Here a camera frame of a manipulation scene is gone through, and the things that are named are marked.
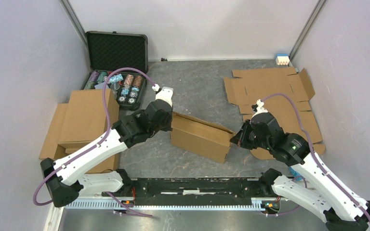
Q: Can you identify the cardboard box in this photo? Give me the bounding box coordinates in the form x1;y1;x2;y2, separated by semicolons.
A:
39;103;120;174
170;112;234;164
58;89;119;149

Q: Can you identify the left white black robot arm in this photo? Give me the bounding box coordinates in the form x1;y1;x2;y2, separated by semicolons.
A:
33;98;172;207

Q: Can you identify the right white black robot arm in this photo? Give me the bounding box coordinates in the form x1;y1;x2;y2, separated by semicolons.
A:
230;112;370;231

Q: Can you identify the stack of flat cardboard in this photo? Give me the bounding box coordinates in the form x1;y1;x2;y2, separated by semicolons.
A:
224;67;326;155

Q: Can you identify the blue green white card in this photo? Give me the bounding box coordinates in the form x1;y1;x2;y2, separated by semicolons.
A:
288;167;303;180

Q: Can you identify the black poker chip case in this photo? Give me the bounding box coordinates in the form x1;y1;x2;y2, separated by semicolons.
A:
85;31;148;111

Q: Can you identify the white blue block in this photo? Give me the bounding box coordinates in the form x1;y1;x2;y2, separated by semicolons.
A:
275;53;290;65

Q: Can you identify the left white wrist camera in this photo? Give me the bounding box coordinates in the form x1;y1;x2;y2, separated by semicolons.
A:
152;84;173;107

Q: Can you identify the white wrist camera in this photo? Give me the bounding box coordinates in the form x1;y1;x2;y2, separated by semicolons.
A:
152;84;173;107
251;99;268;116

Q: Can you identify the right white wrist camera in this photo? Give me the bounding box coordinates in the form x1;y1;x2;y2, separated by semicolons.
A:
251;99;268;116

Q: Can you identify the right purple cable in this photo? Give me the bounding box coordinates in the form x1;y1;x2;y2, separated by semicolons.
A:
259;93;370;231

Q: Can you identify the purple cable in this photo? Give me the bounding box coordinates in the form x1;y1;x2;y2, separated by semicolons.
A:
259;93;370;231
33;67;158;206

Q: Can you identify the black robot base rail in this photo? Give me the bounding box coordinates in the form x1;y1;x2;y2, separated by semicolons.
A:
113;178;276;206

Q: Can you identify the white toothed cable duct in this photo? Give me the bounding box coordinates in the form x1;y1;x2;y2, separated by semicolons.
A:
66;199;265;212

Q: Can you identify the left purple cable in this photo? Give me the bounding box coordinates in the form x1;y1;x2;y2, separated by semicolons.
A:
33;67;158;206

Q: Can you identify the right aluminium corner post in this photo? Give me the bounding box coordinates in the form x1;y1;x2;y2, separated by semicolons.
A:
289;0;328;61

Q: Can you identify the aluminium corner post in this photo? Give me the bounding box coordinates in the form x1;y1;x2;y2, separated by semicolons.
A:
289;0;328;61
59;0;88;48

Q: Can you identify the left aluminium corner post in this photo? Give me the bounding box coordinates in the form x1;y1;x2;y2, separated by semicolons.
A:
59;0;88;48

